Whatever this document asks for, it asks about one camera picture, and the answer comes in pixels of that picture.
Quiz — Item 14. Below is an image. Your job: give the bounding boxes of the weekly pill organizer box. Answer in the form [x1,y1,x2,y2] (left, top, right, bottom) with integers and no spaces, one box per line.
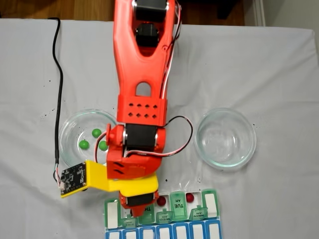
[103,188,222,239]

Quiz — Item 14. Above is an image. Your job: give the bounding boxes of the glass bowl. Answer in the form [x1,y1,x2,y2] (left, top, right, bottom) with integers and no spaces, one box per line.
[57,109,118,172]
[193,107,257,171]

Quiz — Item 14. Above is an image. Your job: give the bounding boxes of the white table cloth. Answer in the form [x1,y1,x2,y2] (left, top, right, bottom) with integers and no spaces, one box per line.
[0,17,319,239]

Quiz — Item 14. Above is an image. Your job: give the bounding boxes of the white baseboard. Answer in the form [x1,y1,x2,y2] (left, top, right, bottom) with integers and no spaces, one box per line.
[249,0,266,27]

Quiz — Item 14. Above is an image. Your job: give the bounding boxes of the camera board on yellow mount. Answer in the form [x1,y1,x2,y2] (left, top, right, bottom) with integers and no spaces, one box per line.
[60,160,108,199]

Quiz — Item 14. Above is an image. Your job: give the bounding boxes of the black camera cable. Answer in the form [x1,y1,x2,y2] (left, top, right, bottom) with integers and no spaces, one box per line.
[47,16,64,190]

